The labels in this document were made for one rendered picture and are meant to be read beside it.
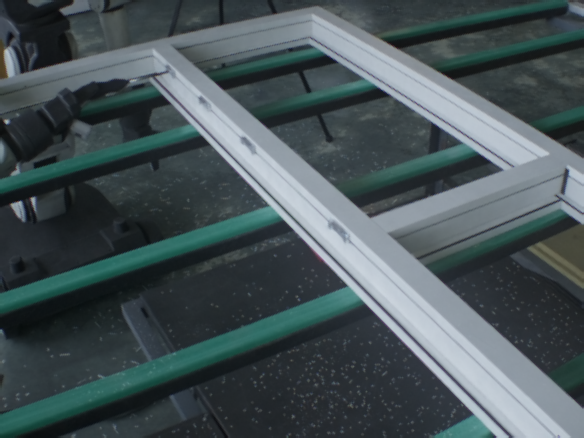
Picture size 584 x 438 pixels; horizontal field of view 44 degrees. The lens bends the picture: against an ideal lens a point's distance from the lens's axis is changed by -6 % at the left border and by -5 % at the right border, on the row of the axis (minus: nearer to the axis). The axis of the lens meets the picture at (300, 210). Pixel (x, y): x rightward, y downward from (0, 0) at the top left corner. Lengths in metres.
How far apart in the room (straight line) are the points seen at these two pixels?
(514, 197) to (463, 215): 0.11
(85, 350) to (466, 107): 1.37
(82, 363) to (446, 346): 1.48
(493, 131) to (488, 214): 0.25
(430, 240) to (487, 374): 0.30
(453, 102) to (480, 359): 0.71
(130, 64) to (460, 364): 1.08
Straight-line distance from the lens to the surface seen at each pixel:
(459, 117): 1.48
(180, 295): 1.51
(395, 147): 3.19
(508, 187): 1.20
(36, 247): 2.47
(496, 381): 0.90
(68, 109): 1.52
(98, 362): 2.26
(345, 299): 1.06
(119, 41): 1.99
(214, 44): 1.79
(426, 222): 1.11
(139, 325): 1.51
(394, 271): 1.00
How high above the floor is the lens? 1.56
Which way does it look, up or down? 34 degrees down
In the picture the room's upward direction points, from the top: 1 degrees counter-clockwise
